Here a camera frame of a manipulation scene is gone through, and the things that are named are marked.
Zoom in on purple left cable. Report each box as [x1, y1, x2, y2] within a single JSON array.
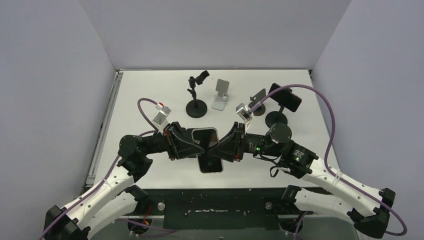
[[39, 97, 167, 240]]

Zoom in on white folding phone stand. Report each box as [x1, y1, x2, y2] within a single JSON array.
[[211, 79, 230, 111]]

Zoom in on purple cable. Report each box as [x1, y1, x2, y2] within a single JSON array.
[[248, 83, 408, 237], [39, 97, 167, 240]]

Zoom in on black mounting base plate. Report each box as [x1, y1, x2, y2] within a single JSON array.
[[129, 187, 302, 230]]

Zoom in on clear-case phone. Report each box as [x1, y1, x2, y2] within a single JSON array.
[[191, 127, 224, 174]]

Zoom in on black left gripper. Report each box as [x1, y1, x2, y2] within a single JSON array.
[[143, 122, 206, 161]]

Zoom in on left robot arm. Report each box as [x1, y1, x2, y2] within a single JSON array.
[[41, 122, 205, 240]]

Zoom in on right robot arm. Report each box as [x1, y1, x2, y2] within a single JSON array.
[[206, 122, 396, 239]]

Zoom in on brown round base phone stand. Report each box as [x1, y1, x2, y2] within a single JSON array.
[[249, 88, 268, 117]]

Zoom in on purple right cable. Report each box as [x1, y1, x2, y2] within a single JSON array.
[[248, 83, 408, 237]]

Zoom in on aluminium frame rail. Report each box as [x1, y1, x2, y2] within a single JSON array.
[[80, 69, 124, 194]]

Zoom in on black pole phone stand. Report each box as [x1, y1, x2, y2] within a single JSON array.
[[185, 70, 210, 119], [265, 104, 288, 127]]

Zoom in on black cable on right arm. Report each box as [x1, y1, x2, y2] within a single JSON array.
[[253, 153, 299, 178]]

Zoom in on red-edged black phone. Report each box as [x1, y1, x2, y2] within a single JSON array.
[[270, 88, 302, 113]]

